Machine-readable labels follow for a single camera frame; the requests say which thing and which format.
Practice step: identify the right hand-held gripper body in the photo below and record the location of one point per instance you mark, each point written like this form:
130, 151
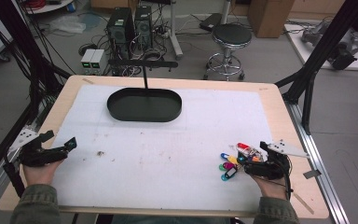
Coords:
270, 168

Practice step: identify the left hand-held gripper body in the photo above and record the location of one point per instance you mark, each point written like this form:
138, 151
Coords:
34, 155

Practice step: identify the bunch of coloured key tags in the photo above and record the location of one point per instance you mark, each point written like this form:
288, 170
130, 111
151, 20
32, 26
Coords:
231, 162

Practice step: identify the person's right hand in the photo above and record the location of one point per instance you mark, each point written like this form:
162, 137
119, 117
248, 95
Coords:
272, 186

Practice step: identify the person's left hand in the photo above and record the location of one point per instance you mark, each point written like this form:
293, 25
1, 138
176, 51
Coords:
42, 173

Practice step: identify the grey tape piece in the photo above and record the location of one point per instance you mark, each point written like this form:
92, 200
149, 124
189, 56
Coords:
312, 174

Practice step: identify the brown tape strip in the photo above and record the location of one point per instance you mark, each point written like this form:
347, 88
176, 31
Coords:
303, 203

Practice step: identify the black T-stand with oval tray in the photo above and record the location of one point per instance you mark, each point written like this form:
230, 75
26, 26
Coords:
144, 105

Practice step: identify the white bench power supply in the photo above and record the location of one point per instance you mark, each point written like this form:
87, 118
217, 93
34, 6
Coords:
98, 61
87, 61

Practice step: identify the white table mat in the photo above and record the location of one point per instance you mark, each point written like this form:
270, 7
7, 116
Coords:
155, 168

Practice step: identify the clear plastic bag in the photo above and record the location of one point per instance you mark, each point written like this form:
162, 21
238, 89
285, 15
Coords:
67, 24

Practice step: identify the black round stool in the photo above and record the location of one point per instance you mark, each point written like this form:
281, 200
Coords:
231, 37

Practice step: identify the white board with grey machine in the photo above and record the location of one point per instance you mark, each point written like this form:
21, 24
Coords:
332, 43

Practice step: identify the large black computer tower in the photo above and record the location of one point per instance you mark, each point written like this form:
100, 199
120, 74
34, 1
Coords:
120, 28

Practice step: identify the brown cardboard box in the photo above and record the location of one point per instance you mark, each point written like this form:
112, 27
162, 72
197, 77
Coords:
270, 17

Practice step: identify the round white table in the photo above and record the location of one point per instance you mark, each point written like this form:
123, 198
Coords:
49, 5

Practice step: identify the black flat device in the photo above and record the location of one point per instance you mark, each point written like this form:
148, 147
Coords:
210, 21

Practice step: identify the small black computer tower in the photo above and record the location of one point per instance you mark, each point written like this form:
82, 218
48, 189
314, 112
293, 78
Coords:
143, 25

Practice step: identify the white desk leg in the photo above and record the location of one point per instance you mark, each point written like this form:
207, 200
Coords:
175, 31

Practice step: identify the aluminium rail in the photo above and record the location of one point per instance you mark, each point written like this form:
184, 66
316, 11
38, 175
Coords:
320, 161
0, 180

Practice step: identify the black metal frame post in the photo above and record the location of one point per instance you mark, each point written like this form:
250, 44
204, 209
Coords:
18, 49
320, 53

